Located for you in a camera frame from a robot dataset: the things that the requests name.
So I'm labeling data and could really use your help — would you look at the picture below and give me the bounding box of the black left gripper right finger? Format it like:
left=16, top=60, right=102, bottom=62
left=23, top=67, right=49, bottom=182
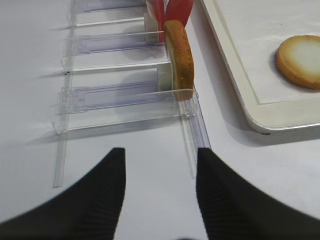
left=196, top=148, right=320, bottom=240

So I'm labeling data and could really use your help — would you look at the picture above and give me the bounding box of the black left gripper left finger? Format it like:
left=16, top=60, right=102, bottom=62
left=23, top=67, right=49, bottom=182
left=0, top=148, right=126, bottom=240

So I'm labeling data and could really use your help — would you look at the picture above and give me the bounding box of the brown meat patty slice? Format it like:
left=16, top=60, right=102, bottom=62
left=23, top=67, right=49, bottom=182
left=163, top=20, right=195, bottom=101

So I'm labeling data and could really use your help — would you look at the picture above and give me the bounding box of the round bread slice on tray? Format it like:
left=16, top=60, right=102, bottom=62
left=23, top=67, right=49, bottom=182
left=275, top=35, right=320, bottom=90

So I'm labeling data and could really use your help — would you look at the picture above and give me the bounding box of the red tomato slice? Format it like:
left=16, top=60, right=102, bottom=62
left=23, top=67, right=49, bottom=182
left=146, top=0, right=166, bottom=42
left=165, top=0, right=194, bottom=27

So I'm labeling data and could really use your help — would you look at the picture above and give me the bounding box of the clear acrylic rack left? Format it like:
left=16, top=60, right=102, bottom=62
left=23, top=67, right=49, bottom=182
left=49, top=0, right=211, bottom=188

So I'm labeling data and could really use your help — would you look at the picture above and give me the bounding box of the cream metal tray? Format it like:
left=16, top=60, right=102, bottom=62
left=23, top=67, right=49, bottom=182
left=202, top=0, right=320, bottom=134

